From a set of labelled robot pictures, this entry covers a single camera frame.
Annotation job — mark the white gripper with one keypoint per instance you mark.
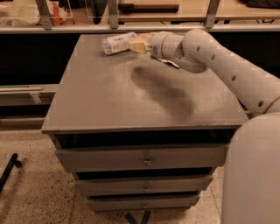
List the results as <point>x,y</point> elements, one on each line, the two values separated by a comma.
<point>155,45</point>

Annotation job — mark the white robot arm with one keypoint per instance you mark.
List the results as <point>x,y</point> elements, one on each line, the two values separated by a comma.
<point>251,184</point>

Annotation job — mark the clear plastic water bottle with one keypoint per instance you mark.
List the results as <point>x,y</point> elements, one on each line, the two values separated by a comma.
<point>118,43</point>

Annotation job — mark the green chip bag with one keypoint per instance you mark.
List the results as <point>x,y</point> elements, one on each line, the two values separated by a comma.
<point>166,61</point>

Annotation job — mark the dark wooden block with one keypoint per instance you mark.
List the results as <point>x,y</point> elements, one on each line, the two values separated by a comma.
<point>148,7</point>

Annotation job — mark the grey drawer cabinet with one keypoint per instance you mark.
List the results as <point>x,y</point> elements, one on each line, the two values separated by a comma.
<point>130,99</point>

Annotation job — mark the top grey drawer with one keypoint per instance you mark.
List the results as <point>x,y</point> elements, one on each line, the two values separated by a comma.
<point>142,157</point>

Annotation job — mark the grey drawer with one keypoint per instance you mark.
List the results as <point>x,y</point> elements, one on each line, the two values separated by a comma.
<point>142,157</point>
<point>142,203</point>
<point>126,186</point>

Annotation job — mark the plastic bag on shelf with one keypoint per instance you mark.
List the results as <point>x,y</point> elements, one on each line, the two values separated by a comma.
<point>26,12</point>

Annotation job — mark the middle grey drawer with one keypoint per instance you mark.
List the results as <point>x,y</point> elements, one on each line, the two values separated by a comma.
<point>126,186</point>

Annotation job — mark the bottom grey drawer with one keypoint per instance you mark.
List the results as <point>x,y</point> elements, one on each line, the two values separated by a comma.
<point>142,203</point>

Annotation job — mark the black pole on floor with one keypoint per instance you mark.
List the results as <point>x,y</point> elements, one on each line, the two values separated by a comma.
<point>7,171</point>

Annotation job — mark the metal shelf rail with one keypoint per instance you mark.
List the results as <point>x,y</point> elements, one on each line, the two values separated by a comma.
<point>212,15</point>

